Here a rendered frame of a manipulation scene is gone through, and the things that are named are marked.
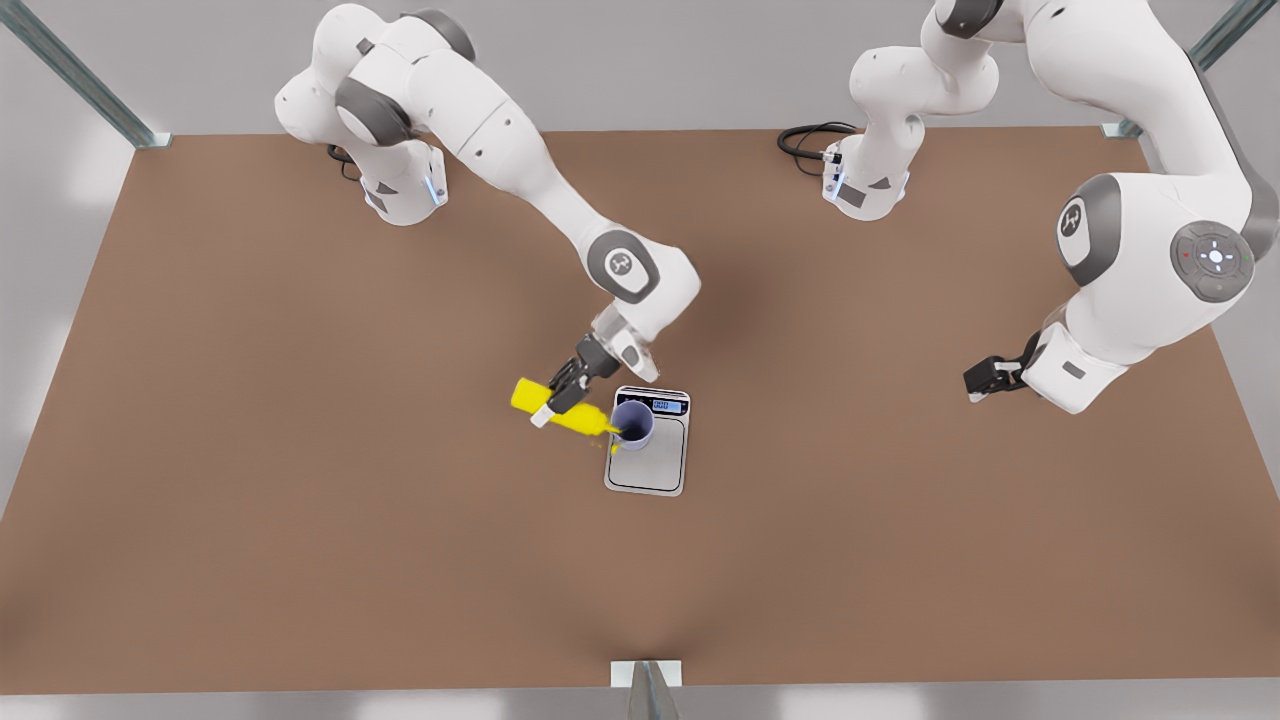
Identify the yellow sauce bottle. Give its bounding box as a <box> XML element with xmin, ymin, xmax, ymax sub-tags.
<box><xmin>510</xmin><ymin>377</ymin><xmax>623</xmax><ymax>439</ymax></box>

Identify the blue cup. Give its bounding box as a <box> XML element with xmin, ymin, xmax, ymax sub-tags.
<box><xmin>610</xmin><ymin>399</ymin><xmax>656</xmax><ymax>453</ymax></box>

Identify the silver digital kitchen scale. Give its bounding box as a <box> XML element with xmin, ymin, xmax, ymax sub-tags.
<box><xmin>603</xmin><ymin>386</ymin><xmax>692</xmax><ymax>498</ymax></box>

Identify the silver frame post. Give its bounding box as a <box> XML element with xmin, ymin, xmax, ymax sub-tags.
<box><xmin>610</xmin><ymin>659</ymin><xmax>684</xmax><ymax>720</ymax></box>
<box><xmin>0</xmin><ymin>0</ymin><xmax>173</xmax><ymax>150</ymax></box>
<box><xmin>1101</xmin><ymin>0</ymin><xmax>1280</xmax><ymax>139</ymax></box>

